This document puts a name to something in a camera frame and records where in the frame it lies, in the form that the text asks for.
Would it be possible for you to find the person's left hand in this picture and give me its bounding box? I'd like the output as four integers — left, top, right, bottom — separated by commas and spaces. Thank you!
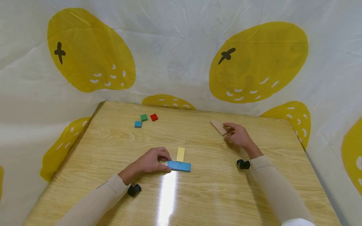
133, 147, 172, 174

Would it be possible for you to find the person's right hand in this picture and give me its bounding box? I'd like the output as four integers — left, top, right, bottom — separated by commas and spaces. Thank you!
223, 122, 255, 150

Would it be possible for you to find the plain wooden block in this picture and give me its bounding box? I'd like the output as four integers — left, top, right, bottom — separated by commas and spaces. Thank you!
210, 120, 228, 136

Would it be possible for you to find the long blue wooden block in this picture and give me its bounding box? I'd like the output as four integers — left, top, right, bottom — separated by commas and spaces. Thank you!
167, 160, 191, 172

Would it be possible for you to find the person's left forearm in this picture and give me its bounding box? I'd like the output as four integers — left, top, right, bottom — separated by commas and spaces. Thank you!
55, 164, 142, 226

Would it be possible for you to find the person's right forearm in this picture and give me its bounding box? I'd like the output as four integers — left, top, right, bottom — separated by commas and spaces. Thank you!
243, 141, 316, 226

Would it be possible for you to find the black wrist band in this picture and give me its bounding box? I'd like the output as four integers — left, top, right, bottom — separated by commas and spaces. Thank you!
127, 184, 141, 197
236, 159, 251, 170

